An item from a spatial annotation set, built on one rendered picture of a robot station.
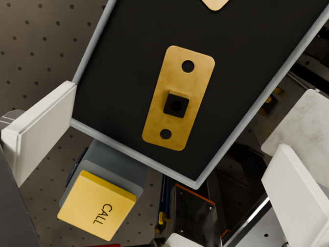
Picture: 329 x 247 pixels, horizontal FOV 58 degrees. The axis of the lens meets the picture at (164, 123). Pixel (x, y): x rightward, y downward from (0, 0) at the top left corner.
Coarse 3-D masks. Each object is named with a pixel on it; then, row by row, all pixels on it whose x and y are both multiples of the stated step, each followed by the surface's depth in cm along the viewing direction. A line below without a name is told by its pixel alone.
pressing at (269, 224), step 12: (324, 192) 46; (264, 204) 47; (252, 216) 48; (264, 216) 48; (276, 216) 48; (240, 228) 49; (252, 228) 49; (264, 228) 49; (276, 228) 49; (228, 240) 51; (240, 240) 50; (252, 240) 50; (264, 240) 50; (276, 240) 50
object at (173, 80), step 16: (176, 48) 22; (176, 64) 23; (208, 64) 22; (160, 80) 23; (176, 80) 23; (192, 80) 23; (208, 80) 23; (160, 96) 24; (176, 96) 23; (192, 96) 24; (160, 112) 24; (176, 112) 23; (192, 112) 24; (144, 128) 25; (160, 128) 25; (176, 128) 25; (160, 144) 25; (176, 144) 25
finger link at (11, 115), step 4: (8, 112) 14; (12, 112) 14; (16, 112) 14; (20, 112) 14; (24, 112) 14; (4, 116) 14; (8, 116) 14; (12, 116) 14; (16, 116) 14; (0, 120) 13; (4, 120) 13; (8, 120) 13; (12, 120) 14; (0, 124) 13; (4, 124) 13; (8, 124) 13; (0, 128) 13; (0, 132) 12; (0, 136) 12; (0, 140) 12
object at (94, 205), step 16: (80, 176) 28; (96, 176) 29; (80, 192) 28; (96, 192) 28; (112, 192) 28; (128, 192) 29; (64, 208) 29; (80, 208) 29; (96, 208) 29; (112, 208) 29; (128, 208) 29; (80, 224) 30; (96, 224) 30; (112, 224) 30
